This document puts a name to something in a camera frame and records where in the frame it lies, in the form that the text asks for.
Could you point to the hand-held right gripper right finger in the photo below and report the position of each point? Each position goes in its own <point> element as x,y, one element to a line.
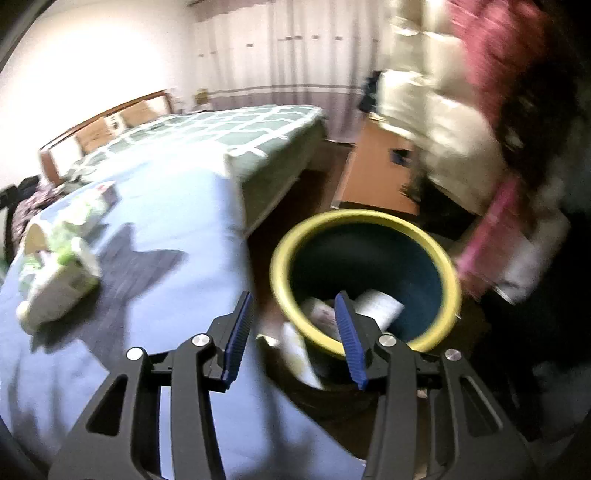
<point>351,341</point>

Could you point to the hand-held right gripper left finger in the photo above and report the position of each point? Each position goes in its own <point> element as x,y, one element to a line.
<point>238,337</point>

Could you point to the small pink-dotted paper cup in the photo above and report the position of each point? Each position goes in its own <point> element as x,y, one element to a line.
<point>318,316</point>

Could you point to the white green labelled pouch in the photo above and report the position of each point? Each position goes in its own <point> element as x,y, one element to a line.
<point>378,307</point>

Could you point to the white tube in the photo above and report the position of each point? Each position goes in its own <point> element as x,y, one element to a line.
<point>298,353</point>

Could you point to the yellow-rimmed dark trash bin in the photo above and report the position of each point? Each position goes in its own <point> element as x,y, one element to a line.
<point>286,258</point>

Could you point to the white green plastic packet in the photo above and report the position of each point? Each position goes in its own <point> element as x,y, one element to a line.
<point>60,286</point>

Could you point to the small white box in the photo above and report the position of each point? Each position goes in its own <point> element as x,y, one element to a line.
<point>107,193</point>

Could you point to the green wet wipes packet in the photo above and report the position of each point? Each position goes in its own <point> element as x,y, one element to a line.
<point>81,217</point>

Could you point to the cream paper cup green dots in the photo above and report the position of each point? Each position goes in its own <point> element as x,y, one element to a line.
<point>36,240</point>

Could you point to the blue printed tablecloth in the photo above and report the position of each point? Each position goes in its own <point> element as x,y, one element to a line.
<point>175,217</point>

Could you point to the wooden bed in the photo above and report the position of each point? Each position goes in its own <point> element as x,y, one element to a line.
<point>277,175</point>

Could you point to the wooden desk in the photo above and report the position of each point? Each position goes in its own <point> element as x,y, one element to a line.
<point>374,175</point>

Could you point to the small black desk object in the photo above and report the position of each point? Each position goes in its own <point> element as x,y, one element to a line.
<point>400,158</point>

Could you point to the cream puffer jacket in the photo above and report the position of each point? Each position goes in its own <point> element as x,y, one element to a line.
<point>452,129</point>

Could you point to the tan tissue box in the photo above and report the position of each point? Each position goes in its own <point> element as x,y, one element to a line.
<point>202,99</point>

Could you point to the brown bear pillow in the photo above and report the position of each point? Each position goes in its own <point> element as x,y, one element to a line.
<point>138,114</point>
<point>90,136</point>

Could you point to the pile of dark clothes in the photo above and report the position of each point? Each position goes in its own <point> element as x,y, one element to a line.
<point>369,92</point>

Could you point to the beige pink curtain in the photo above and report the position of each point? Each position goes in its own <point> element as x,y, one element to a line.
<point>286,50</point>

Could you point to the red puffer jacket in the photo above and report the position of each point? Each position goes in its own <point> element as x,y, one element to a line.
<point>503,50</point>

